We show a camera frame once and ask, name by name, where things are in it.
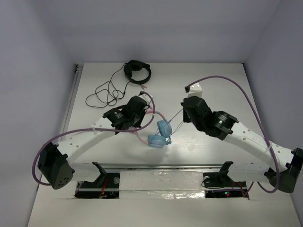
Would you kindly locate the pink blue cat-ear headphones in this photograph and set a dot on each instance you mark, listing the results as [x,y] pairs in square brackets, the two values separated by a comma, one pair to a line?
[162,137]

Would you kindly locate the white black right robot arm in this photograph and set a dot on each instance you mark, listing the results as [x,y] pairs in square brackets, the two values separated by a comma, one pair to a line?
[281,166]

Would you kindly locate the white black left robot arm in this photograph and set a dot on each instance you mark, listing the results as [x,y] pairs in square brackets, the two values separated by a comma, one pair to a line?
[57,161]

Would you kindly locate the silver foil tape strip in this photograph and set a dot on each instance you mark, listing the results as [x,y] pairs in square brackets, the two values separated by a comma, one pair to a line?
[161,184]

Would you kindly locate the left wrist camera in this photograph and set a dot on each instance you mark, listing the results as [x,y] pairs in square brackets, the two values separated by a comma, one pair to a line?
[146,97]

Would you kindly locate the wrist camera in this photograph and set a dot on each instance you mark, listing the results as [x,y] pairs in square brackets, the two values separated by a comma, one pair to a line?
[146,97]
[194,90]

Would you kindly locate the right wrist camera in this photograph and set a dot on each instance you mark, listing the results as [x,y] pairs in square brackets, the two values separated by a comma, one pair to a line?
[194,90]

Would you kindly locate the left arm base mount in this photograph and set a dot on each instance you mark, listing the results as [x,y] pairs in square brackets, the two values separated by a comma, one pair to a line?
[105,186]

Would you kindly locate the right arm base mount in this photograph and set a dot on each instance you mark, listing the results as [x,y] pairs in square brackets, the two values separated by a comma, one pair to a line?
[220,185]

